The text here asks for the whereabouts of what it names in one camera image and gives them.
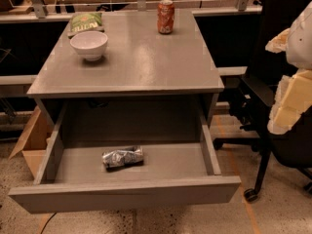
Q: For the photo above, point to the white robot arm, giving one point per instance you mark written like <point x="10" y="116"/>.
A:
<point x="294" y="93"/>

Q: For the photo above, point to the grey cabinet counter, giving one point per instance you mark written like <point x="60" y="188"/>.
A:
<point x="146" y="87"/>

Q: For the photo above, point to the orange soda can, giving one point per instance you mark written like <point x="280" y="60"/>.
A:
<point x="166" y="16"/>

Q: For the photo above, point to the open grey top drawer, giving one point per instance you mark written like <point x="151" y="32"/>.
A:
<point x="72" y="178"/>

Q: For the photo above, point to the white bowl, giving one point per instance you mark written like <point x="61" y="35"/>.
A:
<point x="89" y="45"/>

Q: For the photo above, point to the green chip bag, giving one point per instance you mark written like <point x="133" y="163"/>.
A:
<point x="85" y="22"/>

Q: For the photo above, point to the cardboard box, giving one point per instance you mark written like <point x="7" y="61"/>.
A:
<point x="33" y="140"/>

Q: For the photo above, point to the black office chair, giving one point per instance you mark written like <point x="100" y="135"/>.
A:
<point x="252" y="99"/>

